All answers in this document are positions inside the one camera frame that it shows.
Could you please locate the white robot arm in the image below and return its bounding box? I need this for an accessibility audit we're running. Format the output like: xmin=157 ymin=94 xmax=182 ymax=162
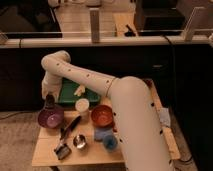
xmin=41 ymin=51 xmax=174 ymax=171

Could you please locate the purple bowl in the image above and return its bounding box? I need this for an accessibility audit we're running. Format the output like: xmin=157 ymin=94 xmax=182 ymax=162
xmin=38 ymin=108 xmax=64 ymax=129

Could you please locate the orange bowl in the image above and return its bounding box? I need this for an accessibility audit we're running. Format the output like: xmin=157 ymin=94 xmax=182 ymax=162
xmin=91 ymin=105 xmax=113 ymax=127

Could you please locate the white cup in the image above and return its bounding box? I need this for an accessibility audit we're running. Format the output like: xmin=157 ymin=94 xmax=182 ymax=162
xmin=75 ymin=98 xmax=89 ymax=119

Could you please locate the pale object on tray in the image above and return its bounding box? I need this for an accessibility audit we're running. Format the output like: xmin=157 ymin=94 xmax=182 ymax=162
xmin=74 ymin=85 xmax=86 ymax=97

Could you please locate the small metal cup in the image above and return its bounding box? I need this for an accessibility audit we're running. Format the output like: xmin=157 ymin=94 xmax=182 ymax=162
xmin=73 ymin=134 xmax=87 ymax=149

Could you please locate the light blue cloth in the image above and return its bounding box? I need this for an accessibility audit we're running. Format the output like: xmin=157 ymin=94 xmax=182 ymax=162
xmin=94 ymin=128 xmax=113 ymax=141

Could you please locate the blue cup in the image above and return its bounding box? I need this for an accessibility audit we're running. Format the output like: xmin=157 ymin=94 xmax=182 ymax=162
xmin=102 ymin=135 xmax=117 ymax=150

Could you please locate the grey cloth on table edge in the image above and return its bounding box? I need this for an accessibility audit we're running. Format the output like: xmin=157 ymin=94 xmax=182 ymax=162
xmin=159 ymin=108 xmax=171 ymax=127

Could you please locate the black handled brush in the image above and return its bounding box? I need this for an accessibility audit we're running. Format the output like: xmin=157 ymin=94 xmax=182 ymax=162
xmin=54 ymin=116 xmax=81 ymax=160

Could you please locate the white rail bar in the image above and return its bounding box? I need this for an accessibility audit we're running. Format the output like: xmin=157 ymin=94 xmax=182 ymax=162
xmin=0 ymin=35 xmax=213 ymax=49

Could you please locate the black cable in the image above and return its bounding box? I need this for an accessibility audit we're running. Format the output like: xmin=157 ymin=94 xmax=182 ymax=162
xmin=162 ymin=35 xmax=178 ymax=108

